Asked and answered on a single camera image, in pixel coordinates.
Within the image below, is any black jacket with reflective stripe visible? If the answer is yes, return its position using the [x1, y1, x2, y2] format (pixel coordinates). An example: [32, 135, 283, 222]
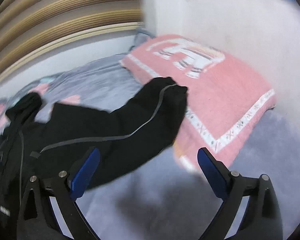
[0, 77, 187, 235]

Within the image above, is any pink pillow with elephant print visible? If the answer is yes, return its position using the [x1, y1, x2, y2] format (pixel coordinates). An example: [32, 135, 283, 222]
[121, 35, 276, 173]

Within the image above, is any grey pillow behind pink pillow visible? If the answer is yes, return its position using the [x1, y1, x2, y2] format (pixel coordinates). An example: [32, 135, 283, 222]
[129, 27, 156, 51]

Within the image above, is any brown striped window blind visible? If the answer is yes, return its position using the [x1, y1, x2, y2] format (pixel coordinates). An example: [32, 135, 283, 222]
[0, 0, 142, 82]

